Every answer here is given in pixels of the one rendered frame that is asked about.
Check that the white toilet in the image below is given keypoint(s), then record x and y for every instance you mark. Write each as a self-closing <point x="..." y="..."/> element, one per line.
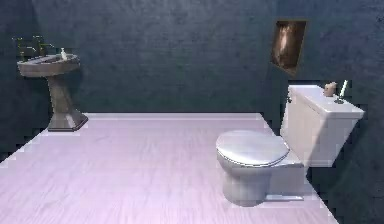
<point x="266" y="150"/>

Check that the white soap bottle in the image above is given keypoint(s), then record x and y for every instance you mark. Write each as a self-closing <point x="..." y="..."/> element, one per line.
<point x="63" y="54"/>

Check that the white candle on black holder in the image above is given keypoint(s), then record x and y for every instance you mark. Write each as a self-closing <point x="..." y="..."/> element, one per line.
<point x="342" y="90"/>

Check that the dark green sink faucet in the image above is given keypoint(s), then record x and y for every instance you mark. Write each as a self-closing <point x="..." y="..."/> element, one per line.
<point x="31" y="46"/>

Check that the grey pedestal sink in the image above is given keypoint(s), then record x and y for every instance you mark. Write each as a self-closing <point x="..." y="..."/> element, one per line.
<point x="61" y="96"/>

